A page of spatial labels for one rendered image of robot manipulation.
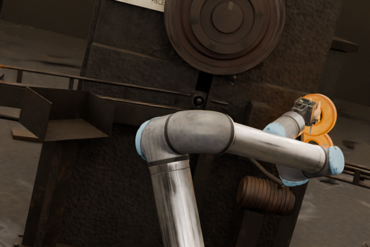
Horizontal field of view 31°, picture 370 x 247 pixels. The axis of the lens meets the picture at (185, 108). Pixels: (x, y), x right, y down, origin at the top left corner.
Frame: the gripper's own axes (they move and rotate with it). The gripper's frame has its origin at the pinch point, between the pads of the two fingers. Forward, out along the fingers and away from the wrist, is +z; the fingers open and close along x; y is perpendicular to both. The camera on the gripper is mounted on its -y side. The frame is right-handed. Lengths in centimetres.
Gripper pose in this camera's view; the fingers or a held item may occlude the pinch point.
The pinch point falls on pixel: (316, 109)
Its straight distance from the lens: 253.4
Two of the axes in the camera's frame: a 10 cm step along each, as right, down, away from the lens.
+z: 5.6, -3.2, 7.6
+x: -8.2, -3.1, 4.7
